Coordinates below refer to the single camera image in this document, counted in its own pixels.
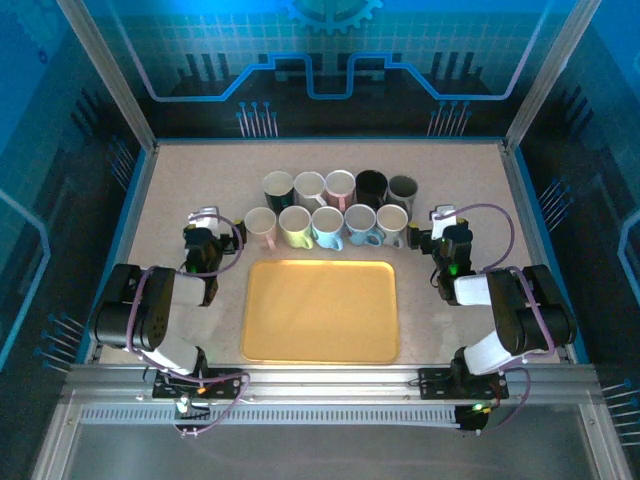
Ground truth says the white faceted mug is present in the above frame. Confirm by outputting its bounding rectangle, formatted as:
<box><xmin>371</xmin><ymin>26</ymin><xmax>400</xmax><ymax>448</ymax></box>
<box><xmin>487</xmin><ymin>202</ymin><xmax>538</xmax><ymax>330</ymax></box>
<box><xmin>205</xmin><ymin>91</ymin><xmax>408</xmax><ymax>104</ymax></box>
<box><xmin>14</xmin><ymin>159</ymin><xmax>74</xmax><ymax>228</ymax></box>
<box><xmin>293</xmin><ymin>171</ymin><xmax>329</xmax><ymax>209</ymax></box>

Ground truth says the small grey mug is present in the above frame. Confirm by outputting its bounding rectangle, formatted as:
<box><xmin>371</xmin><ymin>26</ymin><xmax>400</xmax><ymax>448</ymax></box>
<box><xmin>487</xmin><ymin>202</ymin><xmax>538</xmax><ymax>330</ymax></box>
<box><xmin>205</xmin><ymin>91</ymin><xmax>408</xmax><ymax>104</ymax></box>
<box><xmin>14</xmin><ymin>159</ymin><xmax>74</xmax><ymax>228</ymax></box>
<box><xmin>374</xmin><ymin>203</ymin><xmax>409</xmax><ymax>250</ymax></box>

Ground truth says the aluminium frame post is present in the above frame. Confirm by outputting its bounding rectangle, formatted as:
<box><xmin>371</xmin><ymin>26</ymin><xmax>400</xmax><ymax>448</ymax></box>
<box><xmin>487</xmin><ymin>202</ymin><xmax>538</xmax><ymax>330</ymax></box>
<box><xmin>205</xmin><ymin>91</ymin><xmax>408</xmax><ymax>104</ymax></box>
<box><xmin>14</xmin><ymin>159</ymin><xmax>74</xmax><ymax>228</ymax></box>
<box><xmin>55</xmin><ymin>0</ymin><xmax>160</xmax><ymax>154</ymax></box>
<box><xmin>501</xmin><ymin>0</ymin><xmax>605</xmax><ymax>154</ymax></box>

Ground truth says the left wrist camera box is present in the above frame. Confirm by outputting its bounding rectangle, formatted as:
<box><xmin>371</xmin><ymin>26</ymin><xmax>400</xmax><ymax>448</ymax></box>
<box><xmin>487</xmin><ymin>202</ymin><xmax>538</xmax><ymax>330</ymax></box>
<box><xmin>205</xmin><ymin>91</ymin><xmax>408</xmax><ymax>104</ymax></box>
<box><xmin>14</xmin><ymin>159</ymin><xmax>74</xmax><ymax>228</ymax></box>
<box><xmin>187</xmin><ymin>205</ymin><xmax>222</xmax><ymax>232</ymax></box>

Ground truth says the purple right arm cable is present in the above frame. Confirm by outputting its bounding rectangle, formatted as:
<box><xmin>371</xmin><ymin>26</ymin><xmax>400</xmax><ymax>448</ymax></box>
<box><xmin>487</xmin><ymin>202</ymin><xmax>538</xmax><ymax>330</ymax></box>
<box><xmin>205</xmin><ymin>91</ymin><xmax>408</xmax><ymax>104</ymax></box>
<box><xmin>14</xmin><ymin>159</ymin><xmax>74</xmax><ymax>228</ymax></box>
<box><xmin>433</xmin><ymin>202</ymin><xmax>556</xmax><ymax>434</ymax></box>

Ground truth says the grey slotted cable duct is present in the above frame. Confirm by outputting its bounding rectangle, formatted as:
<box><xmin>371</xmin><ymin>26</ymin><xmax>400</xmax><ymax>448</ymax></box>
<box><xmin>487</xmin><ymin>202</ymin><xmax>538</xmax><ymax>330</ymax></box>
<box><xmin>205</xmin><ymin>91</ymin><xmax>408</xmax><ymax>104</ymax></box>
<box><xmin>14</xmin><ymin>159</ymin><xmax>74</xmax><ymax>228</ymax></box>
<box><xmin>78</xmin><ymin>404</ymin><xmax>464</xmax><ymax>427</ymax></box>

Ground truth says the light blue mug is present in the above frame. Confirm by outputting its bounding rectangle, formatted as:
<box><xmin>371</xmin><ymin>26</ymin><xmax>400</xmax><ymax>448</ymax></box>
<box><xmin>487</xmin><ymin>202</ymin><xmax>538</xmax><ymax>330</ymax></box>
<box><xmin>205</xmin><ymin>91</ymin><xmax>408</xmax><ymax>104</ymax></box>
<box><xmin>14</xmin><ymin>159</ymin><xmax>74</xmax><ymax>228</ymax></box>
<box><xmin>310</xmin><ymin>205</ymin><xmax>346</xmax><ymax>252</ymax></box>

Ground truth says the aluminium front rail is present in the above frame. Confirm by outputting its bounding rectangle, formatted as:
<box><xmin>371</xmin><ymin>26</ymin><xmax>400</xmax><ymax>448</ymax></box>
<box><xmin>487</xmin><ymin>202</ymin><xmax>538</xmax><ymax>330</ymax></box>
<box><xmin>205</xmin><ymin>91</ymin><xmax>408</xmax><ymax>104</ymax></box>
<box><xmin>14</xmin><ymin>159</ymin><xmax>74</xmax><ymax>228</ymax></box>
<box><xmin>64</xmin><ymin>363</ymin><xmax>601</xmax><ymax>401</ymax></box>

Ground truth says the pale pink round mug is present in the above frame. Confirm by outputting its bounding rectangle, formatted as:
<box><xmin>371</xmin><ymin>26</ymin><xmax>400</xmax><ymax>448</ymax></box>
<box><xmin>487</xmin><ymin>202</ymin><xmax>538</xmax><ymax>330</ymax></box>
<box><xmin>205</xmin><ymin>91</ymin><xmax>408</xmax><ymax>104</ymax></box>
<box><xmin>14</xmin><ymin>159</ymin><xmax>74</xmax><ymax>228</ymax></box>
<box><xmin>243</xmin><ymin>206</ymin><xmax>279</xmax><ymax>251</ymax></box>

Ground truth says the light green mug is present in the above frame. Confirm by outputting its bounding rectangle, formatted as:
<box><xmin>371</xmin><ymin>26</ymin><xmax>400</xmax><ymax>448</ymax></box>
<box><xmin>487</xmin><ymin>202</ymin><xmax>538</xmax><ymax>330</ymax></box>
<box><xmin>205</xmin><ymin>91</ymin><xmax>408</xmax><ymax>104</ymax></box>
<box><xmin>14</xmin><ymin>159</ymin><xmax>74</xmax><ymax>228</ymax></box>
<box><xmin>277</xmin><ymin>204</ymin><xmax>315</xmax><ymax>250</ymax></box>

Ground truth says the black mug white base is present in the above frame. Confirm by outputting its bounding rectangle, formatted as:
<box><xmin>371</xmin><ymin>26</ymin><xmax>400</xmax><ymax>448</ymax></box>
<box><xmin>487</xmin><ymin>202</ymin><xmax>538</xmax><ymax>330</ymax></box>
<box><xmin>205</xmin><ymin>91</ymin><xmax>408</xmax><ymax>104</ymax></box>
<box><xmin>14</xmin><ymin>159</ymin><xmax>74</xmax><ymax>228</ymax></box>
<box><xmin>354</xmin><ymin>169</ymin><xmax>389</xmax><ymax>211</ymax></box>

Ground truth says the aluminium side rail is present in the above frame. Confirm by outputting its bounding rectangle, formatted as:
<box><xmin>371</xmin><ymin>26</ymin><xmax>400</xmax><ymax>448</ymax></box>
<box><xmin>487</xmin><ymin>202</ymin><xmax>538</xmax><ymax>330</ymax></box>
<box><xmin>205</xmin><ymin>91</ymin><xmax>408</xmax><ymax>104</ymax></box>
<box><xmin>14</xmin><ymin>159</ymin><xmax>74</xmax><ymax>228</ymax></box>
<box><xmin>84</xmin><ymin>143</ymin><xmax>161</xmax><ymax>365</ymax></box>
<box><xmin>501</xmin><ymin>143</ymin><xmax>576</xmax><ymax>365</ymax></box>

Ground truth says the large grey mug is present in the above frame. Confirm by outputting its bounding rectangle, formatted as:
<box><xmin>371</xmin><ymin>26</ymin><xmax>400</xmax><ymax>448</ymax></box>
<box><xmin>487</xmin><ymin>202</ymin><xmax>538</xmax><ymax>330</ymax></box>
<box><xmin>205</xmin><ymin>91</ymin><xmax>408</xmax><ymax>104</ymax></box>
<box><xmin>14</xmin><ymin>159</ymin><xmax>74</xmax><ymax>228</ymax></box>
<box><xmin>386</xmin><ymin>174</ymin><xmax>420</xmax><ymax>221</ymax></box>

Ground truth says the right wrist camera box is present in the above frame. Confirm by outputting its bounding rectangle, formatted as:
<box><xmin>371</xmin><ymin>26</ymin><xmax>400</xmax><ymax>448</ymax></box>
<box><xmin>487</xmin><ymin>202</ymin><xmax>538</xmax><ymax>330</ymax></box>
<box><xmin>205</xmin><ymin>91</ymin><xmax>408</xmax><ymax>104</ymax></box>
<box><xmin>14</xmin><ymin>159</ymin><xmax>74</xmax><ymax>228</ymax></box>
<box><xmin>430</xmin><ymin>203</ymin><xmax>457</xmax><ymax>239</ymax></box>

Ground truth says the teal textured mug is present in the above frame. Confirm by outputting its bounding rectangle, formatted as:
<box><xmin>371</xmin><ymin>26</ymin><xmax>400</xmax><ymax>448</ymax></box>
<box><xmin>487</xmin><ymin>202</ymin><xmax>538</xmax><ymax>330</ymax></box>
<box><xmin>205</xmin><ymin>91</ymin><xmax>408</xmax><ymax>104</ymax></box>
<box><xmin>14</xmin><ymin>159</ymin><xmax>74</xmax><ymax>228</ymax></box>
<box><xmin>343</xmin><ymin>203</ymin><xmax>384</xmax><ymax>247</ymax></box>

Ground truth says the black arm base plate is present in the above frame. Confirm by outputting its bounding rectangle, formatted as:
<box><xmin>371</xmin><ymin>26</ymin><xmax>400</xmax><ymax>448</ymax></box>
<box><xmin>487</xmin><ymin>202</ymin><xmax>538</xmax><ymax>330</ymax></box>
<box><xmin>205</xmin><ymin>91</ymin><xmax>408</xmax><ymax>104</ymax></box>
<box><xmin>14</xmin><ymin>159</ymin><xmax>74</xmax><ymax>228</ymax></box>
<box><xmin>151</xmin><ymin>366</ymin><xmax>247</xmax><ymax>401</ymax></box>
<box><xmin>417</xmin><ymin>366</ymin><xmax>509</xmax><ymax>401</ymax></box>

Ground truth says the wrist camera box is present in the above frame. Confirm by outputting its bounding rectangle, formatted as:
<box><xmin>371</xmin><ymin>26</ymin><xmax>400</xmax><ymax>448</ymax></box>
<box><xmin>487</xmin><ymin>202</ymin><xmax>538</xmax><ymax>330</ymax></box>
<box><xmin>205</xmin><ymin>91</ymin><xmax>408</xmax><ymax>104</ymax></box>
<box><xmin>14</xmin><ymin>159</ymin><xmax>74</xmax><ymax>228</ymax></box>
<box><xmin>187</xmin><ymin>205</ymin><xmax>222</xmax><ymax>232</ymax></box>
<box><xmin>430</xmin><ymin>203</ymin><xmax>457</xmax><ymax>239</ymax></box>

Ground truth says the yellow tray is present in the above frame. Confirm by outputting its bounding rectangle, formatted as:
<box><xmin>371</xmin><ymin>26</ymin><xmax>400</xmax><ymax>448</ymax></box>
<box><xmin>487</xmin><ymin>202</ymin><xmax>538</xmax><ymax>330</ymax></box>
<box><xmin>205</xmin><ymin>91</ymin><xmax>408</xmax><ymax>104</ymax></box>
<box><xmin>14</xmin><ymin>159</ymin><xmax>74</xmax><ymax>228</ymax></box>
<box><xmin>241</xmin><ymin>259</ymin><xmax>401</xmax><ymax>365</ymax></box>

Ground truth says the dark green mug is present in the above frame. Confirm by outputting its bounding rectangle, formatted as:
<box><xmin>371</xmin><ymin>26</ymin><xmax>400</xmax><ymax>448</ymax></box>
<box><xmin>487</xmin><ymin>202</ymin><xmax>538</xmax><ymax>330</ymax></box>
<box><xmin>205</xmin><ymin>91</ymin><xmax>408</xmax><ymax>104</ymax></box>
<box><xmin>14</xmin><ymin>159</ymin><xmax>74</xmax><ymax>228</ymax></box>
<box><xmin>262</xmin><ymin>170</ymin><xmax>296</xmax><ymax>214</ymax></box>

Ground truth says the pink faceted mug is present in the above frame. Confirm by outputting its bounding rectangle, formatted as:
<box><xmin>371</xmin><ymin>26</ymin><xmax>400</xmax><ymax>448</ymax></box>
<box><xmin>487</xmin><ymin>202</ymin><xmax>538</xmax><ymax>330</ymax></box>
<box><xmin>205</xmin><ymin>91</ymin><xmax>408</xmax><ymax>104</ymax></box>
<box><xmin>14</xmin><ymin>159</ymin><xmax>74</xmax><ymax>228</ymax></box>
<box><xmin>324</xmin><ymin>168</ymin><xmax>357</xmax><ymax>211</ymax></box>

